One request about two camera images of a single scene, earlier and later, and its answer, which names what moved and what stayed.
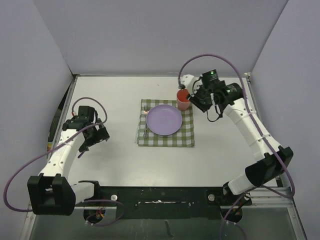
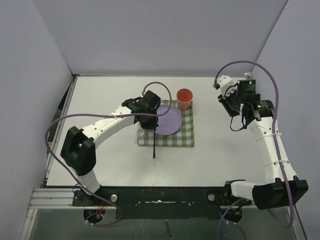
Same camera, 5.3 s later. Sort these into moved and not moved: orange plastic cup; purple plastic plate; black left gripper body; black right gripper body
Moved: black left gripper body; black right gripper body
Not moved: purple plastic plate; orange plastic cup
